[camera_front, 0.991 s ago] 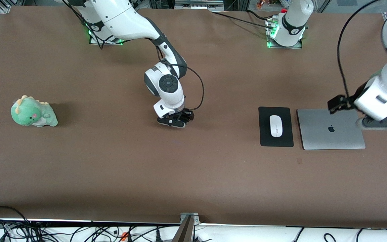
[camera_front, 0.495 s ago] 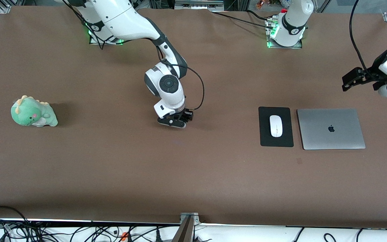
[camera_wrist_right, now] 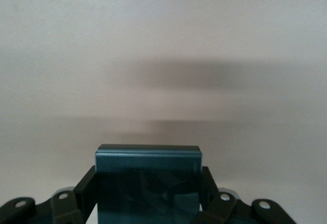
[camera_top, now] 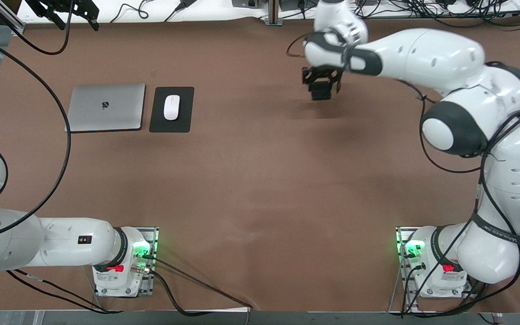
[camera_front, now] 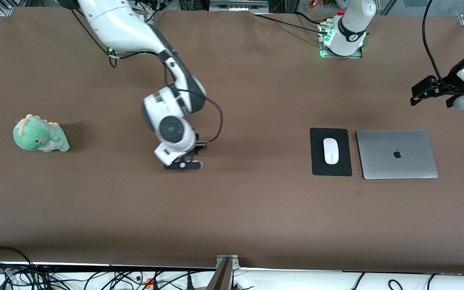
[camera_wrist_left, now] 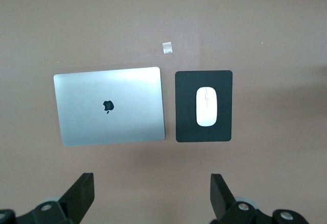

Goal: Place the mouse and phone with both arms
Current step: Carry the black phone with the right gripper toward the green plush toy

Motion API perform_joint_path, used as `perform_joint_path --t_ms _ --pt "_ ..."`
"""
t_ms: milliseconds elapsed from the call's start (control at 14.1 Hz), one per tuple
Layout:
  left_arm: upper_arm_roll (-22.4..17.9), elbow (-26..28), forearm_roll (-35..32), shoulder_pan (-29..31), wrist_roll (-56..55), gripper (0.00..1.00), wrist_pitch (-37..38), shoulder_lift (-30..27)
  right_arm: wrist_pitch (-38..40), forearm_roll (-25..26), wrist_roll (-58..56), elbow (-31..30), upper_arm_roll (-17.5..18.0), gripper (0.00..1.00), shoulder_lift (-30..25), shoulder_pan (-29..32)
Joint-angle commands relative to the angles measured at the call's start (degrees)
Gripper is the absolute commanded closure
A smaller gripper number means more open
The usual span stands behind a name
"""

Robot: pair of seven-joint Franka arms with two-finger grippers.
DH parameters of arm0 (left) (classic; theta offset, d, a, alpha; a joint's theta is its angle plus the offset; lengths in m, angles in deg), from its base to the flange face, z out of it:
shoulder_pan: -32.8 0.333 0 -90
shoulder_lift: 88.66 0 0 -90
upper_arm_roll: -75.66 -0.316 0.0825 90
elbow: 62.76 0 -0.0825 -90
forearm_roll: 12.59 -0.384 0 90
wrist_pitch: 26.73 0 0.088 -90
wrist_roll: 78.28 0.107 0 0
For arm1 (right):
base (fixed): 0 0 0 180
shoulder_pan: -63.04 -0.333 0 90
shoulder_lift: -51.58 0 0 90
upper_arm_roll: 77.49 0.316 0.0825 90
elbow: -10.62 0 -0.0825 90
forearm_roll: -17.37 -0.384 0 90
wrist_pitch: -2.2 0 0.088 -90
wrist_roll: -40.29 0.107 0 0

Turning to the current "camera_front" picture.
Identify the white computer mouse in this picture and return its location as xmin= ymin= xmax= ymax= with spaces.
xmin=323 ymin=138 xmax=340 ymax=165

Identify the black mouse pad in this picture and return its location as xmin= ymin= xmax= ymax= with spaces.
xmin=310 ymin=128 xmax=353 ymax=177

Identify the silver Apple laptop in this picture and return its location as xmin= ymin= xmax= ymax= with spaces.
xmin=356 ymin=130 xmax=439 ymax=180

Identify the green dinosaur plush toy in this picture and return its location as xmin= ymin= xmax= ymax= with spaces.
xmin=13 ymin=114 xmax=70 ymax=153

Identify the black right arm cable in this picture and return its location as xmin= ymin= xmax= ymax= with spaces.
xmin=71 ymin=8 xmax=224 ymax=144

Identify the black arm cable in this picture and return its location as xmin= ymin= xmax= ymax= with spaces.
xmin=421 ymin=0 xmax=444 ymax=79
xmin=71 ymin=8 xmax=224 ymax=144

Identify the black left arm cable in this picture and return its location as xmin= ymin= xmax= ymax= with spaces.
xmin=421 ymin=0 xmax=444 ymax=79

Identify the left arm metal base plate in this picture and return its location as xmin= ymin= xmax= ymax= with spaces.
xmin=318 ymin=19 xmax=364 ymax=59

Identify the metal post bracket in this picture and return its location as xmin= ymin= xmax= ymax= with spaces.
xmin=215 ymin=254 xmax=240 ymax=270

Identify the dark camera mount post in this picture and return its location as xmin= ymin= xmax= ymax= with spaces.
xmin=206 ymin=260 xmax=233 ymax=290

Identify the short black table cable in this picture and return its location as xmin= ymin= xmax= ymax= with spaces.
xmin=294 ymin=11 xmax=327 ymax=25

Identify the metal frame bracket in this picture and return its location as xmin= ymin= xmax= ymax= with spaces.
xmin=209 ymin=0 xmax=269 ymax=12

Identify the long black table cable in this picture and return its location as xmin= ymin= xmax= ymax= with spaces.
xmin=255 ymin=14 xmax=329 ymax=35

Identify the white table edge rail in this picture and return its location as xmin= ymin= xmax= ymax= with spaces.
xmin=0 ymin=262 xmax=464 ymax=290

